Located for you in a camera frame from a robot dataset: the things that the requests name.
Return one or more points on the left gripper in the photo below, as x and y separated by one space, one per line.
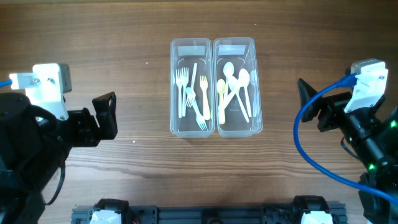
86 124

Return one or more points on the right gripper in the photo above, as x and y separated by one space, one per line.
334 106

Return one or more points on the white spoon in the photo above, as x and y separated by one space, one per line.
232 83
244 77
228 71

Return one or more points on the clear plastic container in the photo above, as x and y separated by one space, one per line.
241 51
192 113

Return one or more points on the white spoon crossing yellow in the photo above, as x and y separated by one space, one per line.
229 97

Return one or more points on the yellow plastic spoon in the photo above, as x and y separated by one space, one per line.
220 90

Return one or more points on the white plastic fork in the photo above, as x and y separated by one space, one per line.
185 72

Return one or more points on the white fork tines down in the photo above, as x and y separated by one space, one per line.
190 92

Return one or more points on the pale blue plastic fork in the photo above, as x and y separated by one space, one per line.
199 117

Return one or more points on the yellow plastic fork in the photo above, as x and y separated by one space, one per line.
206 108

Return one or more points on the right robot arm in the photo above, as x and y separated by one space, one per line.
373 143

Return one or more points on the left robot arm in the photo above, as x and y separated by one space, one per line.
35 144

